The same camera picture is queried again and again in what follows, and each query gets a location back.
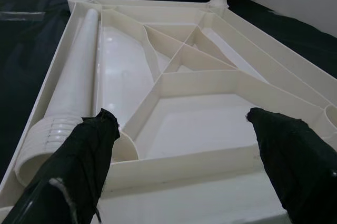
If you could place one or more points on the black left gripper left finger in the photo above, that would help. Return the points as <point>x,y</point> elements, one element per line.
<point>76,171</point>

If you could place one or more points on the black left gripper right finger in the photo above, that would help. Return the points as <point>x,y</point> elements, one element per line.
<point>297,171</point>

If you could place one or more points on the cream plastic children table top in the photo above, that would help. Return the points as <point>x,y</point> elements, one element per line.
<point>197,129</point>

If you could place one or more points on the black tablecloth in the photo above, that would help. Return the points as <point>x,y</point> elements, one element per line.
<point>26,50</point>

